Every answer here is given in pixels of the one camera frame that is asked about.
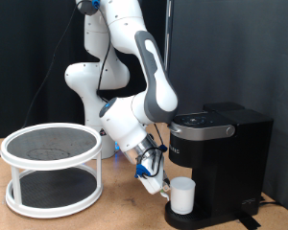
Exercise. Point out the white mug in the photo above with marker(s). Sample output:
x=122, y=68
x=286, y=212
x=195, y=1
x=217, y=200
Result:
x=182, y=196

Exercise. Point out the black tape strip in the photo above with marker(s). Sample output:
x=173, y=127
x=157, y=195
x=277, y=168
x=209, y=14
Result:
x=249, y=222

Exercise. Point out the vertical metal pole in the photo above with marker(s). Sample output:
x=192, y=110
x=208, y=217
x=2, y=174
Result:
x=168, y=32

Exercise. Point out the black Keurig coffee machine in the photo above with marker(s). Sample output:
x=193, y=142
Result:
x=233, y=153

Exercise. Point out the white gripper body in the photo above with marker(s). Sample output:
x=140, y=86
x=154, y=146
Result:
x=152, y=174

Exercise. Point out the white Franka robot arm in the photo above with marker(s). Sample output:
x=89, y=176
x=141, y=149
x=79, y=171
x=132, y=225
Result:
x=124, y=124

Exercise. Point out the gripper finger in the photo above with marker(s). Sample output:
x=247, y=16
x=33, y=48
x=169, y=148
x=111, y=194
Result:
x=165, y=191
x=166, y=179

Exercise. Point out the white two-tier turntable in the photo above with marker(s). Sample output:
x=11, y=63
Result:
x=51, y=159

